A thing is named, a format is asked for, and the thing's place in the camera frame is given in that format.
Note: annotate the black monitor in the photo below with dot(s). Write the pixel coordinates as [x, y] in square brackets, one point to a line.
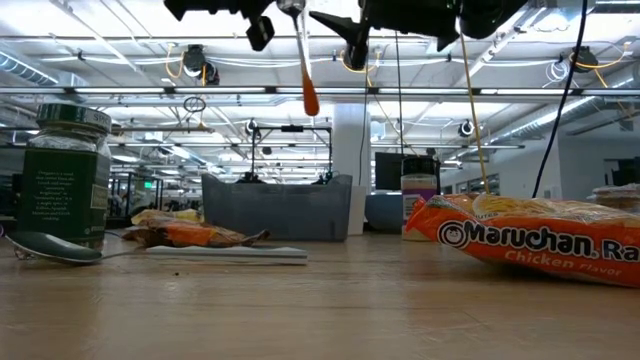
[387, 170]

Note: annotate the blue bowl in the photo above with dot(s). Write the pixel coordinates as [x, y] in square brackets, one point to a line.
[384, 212]

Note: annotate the brown orange snack packet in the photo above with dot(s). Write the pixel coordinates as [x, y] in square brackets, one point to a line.
[190, 234]

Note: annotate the yellow snack bag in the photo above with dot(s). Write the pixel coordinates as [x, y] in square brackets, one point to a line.
[165, 215]

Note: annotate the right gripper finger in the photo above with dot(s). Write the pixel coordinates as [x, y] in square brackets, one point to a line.
[350, 31]

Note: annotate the orange chicken ramen packet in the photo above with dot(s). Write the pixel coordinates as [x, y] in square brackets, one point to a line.
[525, 240]

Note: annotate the black background robot rig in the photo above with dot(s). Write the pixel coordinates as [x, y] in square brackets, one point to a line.
[292, 129]

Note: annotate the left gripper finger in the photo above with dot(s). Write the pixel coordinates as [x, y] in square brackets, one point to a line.
[260, 34]

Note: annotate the purple label spice jar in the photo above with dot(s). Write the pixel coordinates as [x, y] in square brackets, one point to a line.
[417, 187]

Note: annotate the green label spice jar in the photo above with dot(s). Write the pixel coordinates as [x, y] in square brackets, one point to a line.
[65, 190]

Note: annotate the grey plastic utensil tray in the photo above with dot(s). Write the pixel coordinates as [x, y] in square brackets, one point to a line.
[275, 210]

